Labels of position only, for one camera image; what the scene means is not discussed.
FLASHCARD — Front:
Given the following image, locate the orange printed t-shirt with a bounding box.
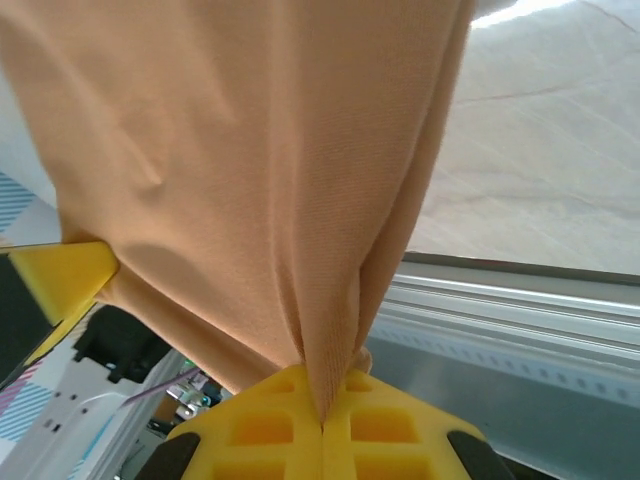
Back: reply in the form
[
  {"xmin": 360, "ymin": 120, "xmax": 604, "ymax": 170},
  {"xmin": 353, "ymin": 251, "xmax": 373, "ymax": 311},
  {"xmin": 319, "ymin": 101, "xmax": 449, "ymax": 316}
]
[{"xmin": 0, "ymin": 0, "xmax": 476, "ymax": 426}]

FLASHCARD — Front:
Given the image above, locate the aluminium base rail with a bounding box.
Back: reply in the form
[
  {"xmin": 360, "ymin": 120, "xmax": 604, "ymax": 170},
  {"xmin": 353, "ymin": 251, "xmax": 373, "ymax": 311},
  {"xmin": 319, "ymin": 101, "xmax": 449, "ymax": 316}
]
[{"xmin": 374, "ymin": 252, "xmax": 640, "ymax": 361}]

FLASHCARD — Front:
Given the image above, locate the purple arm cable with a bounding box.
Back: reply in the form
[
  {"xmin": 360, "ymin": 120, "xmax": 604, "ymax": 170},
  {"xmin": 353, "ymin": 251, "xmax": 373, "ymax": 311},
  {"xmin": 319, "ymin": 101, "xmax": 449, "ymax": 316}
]
[{"xmin": 122, "ymin": 368, "xmax": 199, "ymax": 407}]

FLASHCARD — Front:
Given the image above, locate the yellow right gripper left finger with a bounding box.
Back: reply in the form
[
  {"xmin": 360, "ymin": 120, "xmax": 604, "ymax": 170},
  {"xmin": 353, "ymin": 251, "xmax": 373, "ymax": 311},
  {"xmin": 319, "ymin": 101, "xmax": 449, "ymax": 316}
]
[{"xmin": 142, "ymin": 364, "xmax": 326, "ymax": 480}]

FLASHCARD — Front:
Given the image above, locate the grey metal sheet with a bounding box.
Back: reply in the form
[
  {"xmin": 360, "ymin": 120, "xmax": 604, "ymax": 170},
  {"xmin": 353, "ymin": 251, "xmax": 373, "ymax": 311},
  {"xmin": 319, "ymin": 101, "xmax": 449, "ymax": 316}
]
[{"xmin": 349, "ymin": 349, "xmax": 640, "ymax": 480}]

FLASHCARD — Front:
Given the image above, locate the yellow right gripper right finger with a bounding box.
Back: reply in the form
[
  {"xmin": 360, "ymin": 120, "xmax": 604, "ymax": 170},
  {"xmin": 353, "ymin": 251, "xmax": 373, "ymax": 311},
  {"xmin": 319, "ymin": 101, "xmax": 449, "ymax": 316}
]
[{"xmin": 322, "ymin": 367, "xmax": 516, "ymax": 480}]

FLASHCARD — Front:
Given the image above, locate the white slotted cable duct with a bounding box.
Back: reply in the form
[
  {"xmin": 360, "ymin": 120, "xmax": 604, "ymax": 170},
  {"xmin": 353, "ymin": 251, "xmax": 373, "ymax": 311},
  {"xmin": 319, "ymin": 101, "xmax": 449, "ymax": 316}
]
[{"xmin": 369, "ymin": 324, "xmax": 640, "ymax": 406}]

